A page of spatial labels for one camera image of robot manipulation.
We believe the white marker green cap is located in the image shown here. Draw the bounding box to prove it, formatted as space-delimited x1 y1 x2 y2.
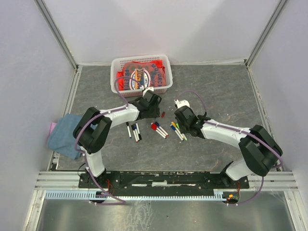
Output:
176 123 188 141

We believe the white marker yellow cap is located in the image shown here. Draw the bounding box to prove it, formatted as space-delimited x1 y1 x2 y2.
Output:
171 122 187 140

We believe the white marker blue eraser cap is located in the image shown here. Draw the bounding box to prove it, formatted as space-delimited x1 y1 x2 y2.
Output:
170 124 184 141

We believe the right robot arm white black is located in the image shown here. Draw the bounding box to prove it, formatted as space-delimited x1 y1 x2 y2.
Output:
175 105 283 188

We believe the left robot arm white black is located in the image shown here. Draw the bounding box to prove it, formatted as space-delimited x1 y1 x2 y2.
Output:
73 90 162 188

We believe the white marker red eraser cap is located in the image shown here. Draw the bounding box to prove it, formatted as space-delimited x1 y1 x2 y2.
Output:
152 122 168 138

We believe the uncapped white marker red end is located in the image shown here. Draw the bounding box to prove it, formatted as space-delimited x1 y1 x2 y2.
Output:
131 125 139 142

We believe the orange printed cloth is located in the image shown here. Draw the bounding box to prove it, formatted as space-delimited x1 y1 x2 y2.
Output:
116 60 167 91

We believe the uncapped white marker black end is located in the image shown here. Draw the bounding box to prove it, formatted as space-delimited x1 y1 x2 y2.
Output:
135 123 142 140

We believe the white plastic basket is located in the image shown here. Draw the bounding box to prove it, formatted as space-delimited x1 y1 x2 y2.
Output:
110 54 173 97

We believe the circuit board with leds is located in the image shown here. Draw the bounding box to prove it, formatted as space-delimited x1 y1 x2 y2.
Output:
227 194 240 203

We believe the blue cloth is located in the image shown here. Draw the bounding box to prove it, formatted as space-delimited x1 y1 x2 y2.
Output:
47 114 81 160

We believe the pink cloth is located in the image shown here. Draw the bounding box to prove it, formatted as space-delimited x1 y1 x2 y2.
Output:
50 122 57 134

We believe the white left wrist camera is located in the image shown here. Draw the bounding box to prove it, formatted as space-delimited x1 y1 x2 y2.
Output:
142 87 154 96

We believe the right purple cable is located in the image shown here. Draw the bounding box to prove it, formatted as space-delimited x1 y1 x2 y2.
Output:
177 90 284 206

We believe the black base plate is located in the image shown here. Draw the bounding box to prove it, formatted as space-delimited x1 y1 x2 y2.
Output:
94 171 249 197

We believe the aluminium frame rail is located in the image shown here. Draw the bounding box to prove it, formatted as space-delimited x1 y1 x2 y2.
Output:
35 171 298 191

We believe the blue slotted cable duct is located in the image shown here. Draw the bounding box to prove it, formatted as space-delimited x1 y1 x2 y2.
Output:
45 190 228 200

